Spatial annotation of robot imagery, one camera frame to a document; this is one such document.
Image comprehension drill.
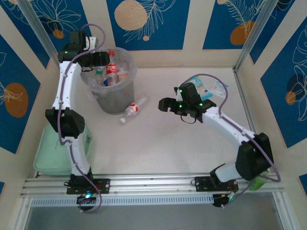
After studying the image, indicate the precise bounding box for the clear bottle red white label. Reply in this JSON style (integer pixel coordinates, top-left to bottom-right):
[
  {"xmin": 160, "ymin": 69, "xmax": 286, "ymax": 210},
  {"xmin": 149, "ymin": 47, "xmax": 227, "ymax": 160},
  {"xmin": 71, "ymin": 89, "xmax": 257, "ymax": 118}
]
[{"xmin": 119, "ymin": 93, "xmax": 151, "ymax": 124}]

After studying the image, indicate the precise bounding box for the aluminium frame post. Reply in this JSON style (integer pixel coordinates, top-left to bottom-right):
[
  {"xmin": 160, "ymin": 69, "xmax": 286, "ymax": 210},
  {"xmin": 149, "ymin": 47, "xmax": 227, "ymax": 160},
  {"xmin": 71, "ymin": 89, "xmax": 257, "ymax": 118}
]
[
  {"xmin": 17, "ymin": 0, "xmax": 65, "ymax": 71},
  {"xmin": 233, "ymin": 0, "xmax": 281, "ymax": 71}
]

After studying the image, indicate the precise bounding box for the black mounting plate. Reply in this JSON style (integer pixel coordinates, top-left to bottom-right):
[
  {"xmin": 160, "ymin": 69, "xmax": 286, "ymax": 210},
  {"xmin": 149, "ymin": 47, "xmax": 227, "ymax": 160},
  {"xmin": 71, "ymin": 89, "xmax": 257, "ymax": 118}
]
[
  {"xmin": 66, "ymin": 178, "xmax": 111, "ymax": 195},
  {"xmin": 193, "ymin": 176, "xmax": 239, "ymax": 192}
]

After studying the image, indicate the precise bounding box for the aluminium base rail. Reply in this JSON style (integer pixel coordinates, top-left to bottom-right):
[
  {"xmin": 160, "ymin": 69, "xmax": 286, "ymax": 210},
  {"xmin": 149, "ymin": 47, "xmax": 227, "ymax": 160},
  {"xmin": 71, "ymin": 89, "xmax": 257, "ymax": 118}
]
[{"xmin": 20, "ymin": 172, "xmax": 283, "ymax": 197}]

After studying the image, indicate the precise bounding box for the white slotted cable duct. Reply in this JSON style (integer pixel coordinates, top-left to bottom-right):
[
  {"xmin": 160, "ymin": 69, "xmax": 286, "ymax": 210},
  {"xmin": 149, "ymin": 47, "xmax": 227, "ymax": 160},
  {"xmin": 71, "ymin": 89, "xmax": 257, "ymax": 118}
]
[{"xmin": 30, "ymin": 195, "xmax": 214, "ymax": 207}]

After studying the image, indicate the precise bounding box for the translucent plastic bin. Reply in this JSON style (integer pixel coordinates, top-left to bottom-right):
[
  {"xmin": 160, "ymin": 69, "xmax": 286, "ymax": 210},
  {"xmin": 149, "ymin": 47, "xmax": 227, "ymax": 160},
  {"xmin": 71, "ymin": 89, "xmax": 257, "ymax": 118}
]
[{"xmin": 80, "ymin": 46, "xmax": 138, "ymax": 115}]

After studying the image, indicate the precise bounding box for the thin black right gripper cable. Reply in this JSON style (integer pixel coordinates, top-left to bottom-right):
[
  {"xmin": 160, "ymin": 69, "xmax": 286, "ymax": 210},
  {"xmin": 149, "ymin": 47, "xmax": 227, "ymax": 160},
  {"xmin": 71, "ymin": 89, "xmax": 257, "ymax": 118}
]
[{"xmin": 179, "ymin": 115, "xmax": 200, "ymax": 125}]

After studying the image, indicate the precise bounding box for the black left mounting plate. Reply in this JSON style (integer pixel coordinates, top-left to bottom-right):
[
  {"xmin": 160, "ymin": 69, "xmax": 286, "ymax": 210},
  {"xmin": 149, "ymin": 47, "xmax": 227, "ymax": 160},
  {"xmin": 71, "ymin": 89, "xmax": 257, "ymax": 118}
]
[{"xmin": 66, "ymin": 178, "xmax": 111, "ymax": 195}]

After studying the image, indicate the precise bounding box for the red label cola bottle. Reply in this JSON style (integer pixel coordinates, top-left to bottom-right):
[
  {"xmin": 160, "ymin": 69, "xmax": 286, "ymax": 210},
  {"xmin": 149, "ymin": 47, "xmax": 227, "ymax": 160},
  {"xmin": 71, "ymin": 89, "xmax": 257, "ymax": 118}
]
[{"xmin": 104, "ymin": 49, "xmax": 120, "ymax": 86}]

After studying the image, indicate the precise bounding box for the white blue snack packet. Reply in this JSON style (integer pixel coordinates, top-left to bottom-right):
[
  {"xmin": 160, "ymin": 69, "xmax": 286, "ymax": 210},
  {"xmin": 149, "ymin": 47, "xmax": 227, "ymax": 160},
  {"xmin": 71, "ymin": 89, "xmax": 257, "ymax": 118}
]
[{"xmin": 212, "ymin": 80, "xmax": 230, "ymax": 98}]

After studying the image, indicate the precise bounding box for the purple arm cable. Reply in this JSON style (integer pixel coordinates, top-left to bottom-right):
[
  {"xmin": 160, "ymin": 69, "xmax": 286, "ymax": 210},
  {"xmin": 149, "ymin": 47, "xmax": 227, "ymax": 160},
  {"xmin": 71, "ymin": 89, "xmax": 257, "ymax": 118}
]
[
  {"xmin": 180, "ymin": 73, "xmax": 281, "ymax": 209},
  {"xmin": 57, "ymin": 23, "xmax": 106, "ymax": 214}
]

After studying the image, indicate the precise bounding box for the light green lidded box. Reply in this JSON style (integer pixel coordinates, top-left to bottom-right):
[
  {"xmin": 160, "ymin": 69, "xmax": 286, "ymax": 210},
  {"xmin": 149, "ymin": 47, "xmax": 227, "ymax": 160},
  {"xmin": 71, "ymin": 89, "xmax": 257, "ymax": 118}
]
[{"xmin": 33, "ymin": 124, "xmax": 93, "ymax": 177}]

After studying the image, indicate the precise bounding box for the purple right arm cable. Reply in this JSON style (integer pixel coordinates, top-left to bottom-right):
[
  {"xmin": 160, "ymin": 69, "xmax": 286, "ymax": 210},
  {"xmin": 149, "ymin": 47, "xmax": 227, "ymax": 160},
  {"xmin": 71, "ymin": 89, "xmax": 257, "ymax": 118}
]
[{"xmin": 180, "ymin": 73, "xmax": 281, "ymax": 209}]

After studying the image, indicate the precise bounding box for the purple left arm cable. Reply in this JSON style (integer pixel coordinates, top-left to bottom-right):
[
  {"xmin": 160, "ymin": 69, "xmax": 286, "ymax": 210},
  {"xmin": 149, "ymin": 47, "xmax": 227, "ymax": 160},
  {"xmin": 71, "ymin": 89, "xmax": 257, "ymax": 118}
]
[{"xmin": 57, "ymin": 23, "xmax": 106, "ymax": 214}]

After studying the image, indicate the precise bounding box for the green plastic object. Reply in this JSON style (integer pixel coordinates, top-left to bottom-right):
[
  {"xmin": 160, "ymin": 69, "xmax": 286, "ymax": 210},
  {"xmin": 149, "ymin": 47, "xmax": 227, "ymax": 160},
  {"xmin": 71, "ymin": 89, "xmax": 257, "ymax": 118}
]
[{"xmin": 249, "ymin": 171, "xmax": 271, "ymax": 191}]

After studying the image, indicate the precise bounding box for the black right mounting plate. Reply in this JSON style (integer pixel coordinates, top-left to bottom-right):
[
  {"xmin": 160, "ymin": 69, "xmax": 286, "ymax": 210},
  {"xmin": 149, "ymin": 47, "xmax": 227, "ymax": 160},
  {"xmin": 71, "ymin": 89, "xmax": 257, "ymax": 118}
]
[{"xmin": 193, "ymin": 176, "xmax": 239, "ymax": 192}]

